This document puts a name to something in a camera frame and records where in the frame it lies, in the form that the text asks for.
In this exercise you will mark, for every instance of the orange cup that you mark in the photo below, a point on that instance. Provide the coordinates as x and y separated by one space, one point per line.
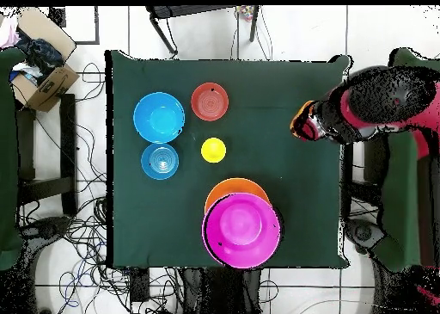
305 104

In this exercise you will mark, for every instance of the large orange bowl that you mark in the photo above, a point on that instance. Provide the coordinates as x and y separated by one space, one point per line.
237 186

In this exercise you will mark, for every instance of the large pink bowl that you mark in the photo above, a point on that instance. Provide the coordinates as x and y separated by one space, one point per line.
240 228

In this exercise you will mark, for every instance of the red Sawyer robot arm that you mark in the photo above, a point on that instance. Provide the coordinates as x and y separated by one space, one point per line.
385 97

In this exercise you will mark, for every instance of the yellow cup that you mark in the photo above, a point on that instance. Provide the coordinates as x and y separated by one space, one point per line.
213 150

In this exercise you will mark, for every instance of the small red bowl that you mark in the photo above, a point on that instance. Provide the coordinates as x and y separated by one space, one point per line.
209 102

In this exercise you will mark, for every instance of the green covered table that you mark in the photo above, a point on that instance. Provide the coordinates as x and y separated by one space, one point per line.
7 155
400 190

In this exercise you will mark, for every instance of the dark green table cloth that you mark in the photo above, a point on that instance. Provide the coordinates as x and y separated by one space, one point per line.
213 73

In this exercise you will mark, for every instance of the colourful small item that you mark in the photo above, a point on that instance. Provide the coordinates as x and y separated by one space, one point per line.
245 13

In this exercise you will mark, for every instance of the large blue bowl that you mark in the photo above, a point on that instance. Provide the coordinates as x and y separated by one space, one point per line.
158 118

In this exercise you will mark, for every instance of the small teal blue bowl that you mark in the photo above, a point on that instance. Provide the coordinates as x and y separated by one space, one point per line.
160 161

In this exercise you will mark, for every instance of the black power box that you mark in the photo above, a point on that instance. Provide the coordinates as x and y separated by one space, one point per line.
139 284

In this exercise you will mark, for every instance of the cardboard box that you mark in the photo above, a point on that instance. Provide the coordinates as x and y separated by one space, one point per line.
51 87

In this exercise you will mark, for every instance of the dark blue cloth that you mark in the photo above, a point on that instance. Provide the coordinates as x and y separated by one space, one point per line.
41 54

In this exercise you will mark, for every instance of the pink cloth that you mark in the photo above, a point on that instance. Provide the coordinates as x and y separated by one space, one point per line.
8 33

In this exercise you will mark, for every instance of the black stool frame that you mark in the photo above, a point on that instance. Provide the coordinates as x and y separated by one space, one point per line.
192 11

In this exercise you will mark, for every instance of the thin black square frame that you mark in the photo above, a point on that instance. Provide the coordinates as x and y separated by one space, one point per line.
97 25

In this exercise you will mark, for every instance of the black bench frame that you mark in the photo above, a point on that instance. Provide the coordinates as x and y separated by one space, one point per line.
68 148

